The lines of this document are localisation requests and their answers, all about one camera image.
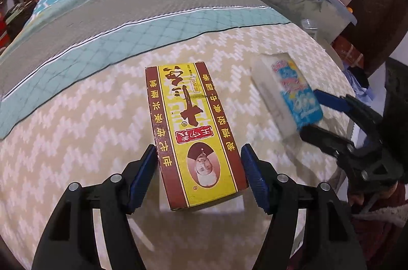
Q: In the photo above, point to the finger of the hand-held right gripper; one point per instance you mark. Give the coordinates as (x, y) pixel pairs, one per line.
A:
(328, 141)
(334, 101)

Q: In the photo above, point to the chevron patterned bed sheet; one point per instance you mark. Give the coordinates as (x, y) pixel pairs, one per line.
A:
(95, 129)

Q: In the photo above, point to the clear plastic bottle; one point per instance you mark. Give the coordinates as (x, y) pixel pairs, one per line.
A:
(309, 29)

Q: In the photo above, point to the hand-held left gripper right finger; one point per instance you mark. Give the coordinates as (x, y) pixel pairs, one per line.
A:
(256, 180)

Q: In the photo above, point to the yellow brown cardboard box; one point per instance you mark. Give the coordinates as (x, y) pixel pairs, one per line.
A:
(194, 136)

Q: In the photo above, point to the person's right forearm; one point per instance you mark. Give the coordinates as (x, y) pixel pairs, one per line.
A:
(382, 231)

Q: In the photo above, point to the white blue tissue packet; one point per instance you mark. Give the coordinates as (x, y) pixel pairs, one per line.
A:
(287, 91)

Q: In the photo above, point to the red brick-pattern bag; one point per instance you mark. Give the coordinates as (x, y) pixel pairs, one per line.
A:
(349, 51)

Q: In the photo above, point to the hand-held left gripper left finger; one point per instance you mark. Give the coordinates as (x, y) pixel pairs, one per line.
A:
(142, 180)

